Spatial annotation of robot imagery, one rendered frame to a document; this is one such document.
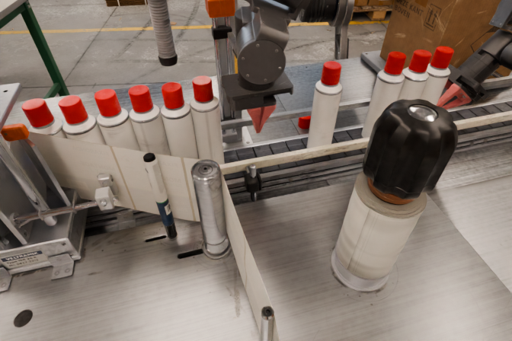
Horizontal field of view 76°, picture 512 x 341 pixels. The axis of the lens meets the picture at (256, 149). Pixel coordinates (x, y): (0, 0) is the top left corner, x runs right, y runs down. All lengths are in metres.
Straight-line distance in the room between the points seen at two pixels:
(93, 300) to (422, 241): 0.53
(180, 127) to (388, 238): 0.37
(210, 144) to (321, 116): 0.22
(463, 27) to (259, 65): 0.73
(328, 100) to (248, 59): 0.28
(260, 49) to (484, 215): 0.59
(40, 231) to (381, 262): 0.50
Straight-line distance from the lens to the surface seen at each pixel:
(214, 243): 0.53
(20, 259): 0.63
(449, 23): 1.01
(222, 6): 0.59
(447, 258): 0.64
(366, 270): 0.51
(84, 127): 0.59
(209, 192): 0.44
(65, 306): 0.60
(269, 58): 0.39
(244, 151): 0.73
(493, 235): 0.79
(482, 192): 0.86
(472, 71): 0.84
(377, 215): 0.42
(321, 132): 0.68
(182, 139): 0.60
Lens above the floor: 1.37
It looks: 42 degrees down
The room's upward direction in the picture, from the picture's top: straight up
